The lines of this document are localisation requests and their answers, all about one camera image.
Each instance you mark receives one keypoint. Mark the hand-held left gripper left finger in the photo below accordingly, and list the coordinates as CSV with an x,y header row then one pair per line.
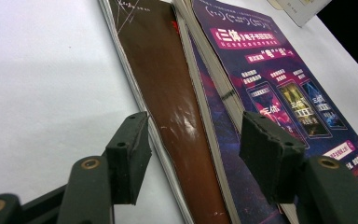
x,y
129,155

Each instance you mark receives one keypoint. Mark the dark magazine with red title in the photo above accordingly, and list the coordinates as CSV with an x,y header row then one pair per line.
x,y
164,77

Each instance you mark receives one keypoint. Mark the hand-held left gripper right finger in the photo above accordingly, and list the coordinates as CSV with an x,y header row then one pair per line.
x,y
268,158

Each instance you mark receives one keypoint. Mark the white magazine with picture grid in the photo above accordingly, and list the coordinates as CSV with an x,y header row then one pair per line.
x,y
301,11

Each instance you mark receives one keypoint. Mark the purple magazine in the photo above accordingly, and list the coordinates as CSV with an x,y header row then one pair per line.
x,y
270,62

